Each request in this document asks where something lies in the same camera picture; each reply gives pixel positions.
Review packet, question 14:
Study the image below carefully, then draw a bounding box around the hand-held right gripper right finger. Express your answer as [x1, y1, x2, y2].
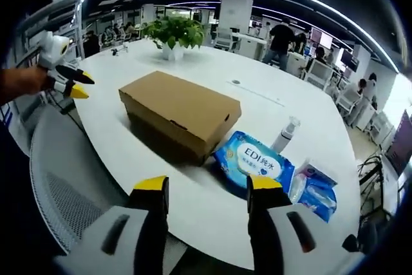
[247, 174, 364, 275]

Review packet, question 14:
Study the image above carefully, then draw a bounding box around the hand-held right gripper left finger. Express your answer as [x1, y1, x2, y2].
[53, 175, 171, 275]

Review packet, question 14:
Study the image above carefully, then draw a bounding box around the blue wet wipes pack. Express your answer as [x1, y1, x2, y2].
[212, 130, 296, 197]

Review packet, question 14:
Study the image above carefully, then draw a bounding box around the clear blue soft tissue pack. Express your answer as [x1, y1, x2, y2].
[288, 158, 339, 224]

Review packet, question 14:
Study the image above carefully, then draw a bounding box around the brown cardboard shoe box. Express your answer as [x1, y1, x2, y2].
[118, 70, 242, 167]

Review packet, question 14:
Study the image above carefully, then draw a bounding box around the grey metal shelf rack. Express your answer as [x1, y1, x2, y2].
[19, 0, 86, 63]

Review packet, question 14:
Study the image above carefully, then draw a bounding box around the blue white display board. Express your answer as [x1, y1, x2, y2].
[0, 99, 19, 128]

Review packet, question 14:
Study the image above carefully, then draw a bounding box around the white mesh office chair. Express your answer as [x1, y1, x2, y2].
[28, 107, 191, 275]

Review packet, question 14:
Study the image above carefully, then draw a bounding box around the green potted plant white pot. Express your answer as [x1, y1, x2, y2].
[141, 15, 209, 62]

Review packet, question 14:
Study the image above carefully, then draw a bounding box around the person's dark navy shirt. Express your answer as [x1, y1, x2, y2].
[0, 126, 55, 275]

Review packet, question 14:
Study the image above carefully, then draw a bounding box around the desk computer monitor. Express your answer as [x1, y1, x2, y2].
[384, 109, 412, 178]

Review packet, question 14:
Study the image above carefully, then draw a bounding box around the black cable bundle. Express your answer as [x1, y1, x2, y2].
[357, 154, 400, 221]

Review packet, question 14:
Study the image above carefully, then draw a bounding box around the dark wall screen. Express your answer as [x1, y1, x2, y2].
[340, 50, 360, 70]

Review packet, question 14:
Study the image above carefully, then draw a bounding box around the pink wall screen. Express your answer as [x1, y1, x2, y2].
[310, 28, 334, 49]

